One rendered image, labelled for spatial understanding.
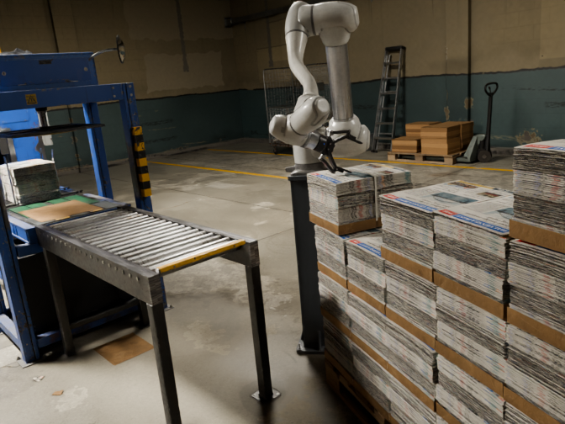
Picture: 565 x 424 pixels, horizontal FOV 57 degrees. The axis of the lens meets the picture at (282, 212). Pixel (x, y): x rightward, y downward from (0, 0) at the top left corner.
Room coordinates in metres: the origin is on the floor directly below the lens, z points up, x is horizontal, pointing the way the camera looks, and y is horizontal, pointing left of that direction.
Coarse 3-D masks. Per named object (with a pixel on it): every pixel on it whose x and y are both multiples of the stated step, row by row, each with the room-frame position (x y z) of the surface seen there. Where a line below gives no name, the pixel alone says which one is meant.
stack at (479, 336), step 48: (336, 240) 2.09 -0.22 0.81; (336, 288) 2.12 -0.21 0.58; (384, 288) 1.76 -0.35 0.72; (432, 288) 1.50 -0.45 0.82; (336, 336) 2.16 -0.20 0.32; (384, 336) 1.76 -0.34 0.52; (432, 336) 1.50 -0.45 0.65; (480, 336) 1.30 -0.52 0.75; (336, 384) 2.18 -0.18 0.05; (384, 384) 1.79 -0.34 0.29; (432, 384) 1.50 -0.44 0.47; (480, 384) 1.29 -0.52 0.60
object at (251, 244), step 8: (120, 208) 3.16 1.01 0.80; (128, 208) 3.12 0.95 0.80; (136, 208) 3.10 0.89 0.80; (160, 216) 2.83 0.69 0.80; (168, 216) 2.81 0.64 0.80; (184, 224) 2.61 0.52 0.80; (192, 224) 2.60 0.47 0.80; (208, 232) 2.44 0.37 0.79; (216, 232) 2.40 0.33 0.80; (224, 232) 2.39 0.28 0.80; (232, 240) 2.29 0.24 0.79; (248, 240) 2.23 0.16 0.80; (256, 240) 2.22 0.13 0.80; (240, 248) 2.24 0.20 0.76; (248, 248) 2.20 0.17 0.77; (256, 248) 2.22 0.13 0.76; (224, 256) 2.35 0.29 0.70; (232, 256) 2.30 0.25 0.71; (240, 256) 2.25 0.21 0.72; (248, 256) 2.21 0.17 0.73; (256, 256) 2.22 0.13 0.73; (248, 264) 2.21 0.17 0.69; (256, 264) 2.21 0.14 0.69
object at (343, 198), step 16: (320, 176) 2.23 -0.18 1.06; (336, 176) 2.20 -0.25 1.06; (352, 176) 2.18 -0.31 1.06; (320, 192) 2.20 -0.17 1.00; (336, 192) 2.06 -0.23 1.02; (352, 192) 2.08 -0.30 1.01; (368, 192) 2.12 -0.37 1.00; (320, 208) 2.23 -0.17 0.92; (336, 208) 2.08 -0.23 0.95; (352, 208) 2.09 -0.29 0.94; (368, 208) 2.12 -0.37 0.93; (336, 224) 2.08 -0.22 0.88
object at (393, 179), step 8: (360, 168) 2.34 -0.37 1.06; (368, 168) 2.32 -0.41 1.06; (376, 168) 2.30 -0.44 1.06; (384, 168) 2.28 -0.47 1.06; (392, 168) 2.26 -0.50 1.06; (400, 168) 2.25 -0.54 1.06; (384, 176) 2.15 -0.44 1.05; (392, 176) 2.16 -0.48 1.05; (400, 176) 2.17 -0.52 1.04; (408, 176) 2.19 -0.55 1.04; (384, 184) 2.14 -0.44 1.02; (392, 184) 2.16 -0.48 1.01; (400, 184) 2.17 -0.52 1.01; (408, 184) 2.19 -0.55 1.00; (384, 192) 2.15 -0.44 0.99; (392, 192) 2.16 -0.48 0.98
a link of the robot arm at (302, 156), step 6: (324, 132) 2.62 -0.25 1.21; (294, 150) 2.66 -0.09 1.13; (300, 150) 2.63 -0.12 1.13; (306, 150) 2.62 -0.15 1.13; (312, 150) 2.61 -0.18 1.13; (294, 156) 2.68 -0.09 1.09; (300, 156) 2.63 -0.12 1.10; (306, 156) 2.62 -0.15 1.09; (312, 156) 2.62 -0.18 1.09; (318, 156) 2.62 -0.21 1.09; (324, 156) 2.63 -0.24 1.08; (300, 162) 2.64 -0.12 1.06; (306, 162) 2.62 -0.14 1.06; (312, 162) 2.62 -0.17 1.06
